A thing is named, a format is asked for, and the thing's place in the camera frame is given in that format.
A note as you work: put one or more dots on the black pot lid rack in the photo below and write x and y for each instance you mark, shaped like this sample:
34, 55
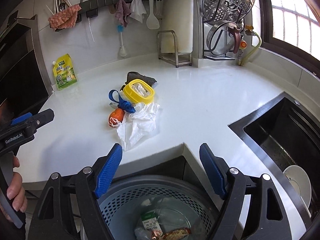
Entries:
224, 17

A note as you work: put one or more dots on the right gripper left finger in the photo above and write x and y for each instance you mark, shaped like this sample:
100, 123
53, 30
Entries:
106, 173

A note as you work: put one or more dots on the yellow plastic lid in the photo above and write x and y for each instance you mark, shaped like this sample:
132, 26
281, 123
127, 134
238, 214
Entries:
138, 91

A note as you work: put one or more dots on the red white snack wrapper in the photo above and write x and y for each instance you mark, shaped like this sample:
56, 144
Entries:
171, 235

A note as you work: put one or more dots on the white rice paddle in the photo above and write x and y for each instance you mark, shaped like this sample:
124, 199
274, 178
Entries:
152, 21

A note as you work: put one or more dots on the black wall utensil rack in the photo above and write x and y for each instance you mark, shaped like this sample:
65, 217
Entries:
90, 7

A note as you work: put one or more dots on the mauve hanging cloth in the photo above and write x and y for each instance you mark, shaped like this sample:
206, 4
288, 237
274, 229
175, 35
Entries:
122, 13

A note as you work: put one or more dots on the yellow seasoning pouch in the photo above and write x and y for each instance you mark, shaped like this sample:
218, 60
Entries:
63, 72

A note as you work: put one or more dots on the glass pot lid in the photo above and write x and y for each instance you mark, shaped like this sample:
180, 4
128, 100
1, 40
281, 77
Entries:
223, 37

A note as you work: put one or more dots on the white tissue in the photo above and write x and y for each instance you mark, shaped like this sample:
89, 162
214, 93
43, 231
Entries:
139, 126

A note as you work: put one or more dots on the pink rag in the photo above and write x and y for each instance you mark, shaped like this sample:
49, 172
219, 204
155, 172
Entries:
64, 19

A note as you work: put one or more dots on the person's left hand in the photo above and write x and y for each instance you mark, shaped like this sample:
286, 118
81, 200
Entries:
16, 192

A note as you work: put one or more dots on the orange fruit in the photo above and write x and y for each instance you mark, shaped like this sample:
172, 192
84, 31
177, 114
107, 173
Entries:
116, 117

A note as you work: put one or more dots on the steel cutting board stand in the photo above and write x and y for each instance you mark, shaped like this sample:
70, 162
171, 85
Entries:
176, 59

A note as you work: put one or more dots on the white hanging cloth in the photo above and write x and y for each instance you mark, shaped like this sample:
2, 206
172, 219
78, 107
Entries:
137, 10

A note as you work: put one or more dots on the dark grey cloth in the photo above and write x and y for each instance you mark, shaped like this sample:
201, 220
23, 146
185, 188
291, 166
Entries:
136, 75

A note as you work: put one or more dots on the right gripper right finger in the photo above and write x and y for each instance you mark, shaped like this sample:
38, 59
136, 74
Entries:
213, 169

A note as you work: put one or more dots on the white milk carton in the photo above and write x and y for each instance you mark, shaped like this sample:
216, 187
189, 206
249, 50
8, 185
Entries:
151, 224

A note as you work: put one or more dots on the window with brown frame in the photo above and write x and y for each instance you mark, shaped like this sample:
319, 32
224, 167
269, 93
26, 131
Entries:
290, 28

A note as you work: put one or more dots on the blue handled bottle brush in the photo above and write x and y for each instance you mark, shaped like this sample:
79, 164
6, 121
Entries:
122, 50

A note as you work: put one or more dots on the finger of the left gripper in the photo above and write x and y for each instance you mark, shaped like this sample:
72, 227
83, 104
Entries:
21, 119
40, 119

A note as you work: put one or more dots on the grey perforated trash bin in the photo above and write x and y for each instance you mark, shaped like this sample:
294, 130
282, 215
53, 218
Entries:
126, 199

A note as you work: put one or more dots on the white cutting board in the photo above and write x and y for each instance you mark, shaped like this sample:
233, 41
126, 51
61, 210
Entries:
178, 16

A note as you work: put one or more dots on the white bowl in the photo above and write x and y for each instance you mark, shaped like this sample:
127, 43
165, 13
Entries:
300, 181

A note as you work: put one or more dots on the steel steamer plate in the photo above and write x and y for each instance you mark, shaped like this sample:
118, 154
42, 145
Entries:
213, 11

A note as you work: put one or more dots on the black kitchen sink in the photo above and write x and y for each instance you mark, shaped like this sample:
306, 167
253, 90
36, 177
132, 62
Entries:
283, 133

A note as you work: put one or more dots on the clear plastic bag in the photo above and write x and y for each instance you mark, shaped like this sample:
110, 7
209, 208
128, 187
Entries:
145, 233

